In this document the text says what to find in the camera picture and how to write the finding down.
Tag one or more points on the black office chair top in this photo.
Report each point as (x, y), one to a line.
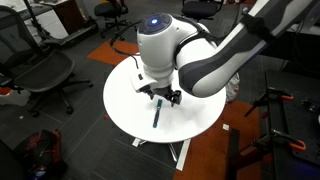
(201, 9)

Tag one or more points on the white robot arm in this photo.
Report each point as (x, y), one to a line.
(179, 55)

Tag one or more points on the black side table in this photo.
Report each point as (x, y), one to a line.
(298, 117)

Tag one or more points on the wooden cabinet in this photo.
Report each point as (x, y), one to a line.
(68, 13)

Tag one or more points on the black treadmill base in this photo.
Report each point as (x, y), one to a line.
(45, 26)

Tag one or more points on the black orange clamp lower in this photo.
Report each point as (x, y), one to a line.
(280, 137)

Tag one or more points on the black office chair far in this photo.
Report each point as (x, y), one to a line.
(112, 9)

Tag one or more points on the round white table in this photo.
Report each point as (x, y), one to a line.
(134, 112)

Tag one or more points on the green marker pen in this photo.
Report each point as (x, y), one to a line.
(157, 113)

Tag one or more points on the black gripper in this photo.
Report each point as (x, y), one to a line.
(167, 93)

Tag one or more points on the black mesh office chair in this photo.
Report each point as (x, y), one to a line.
(25, 66)

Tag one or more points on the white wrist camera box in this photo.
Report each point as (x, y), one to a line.
(141, 82)

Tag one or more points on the red black backpack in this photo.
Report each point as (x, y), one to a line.
(41, 156)

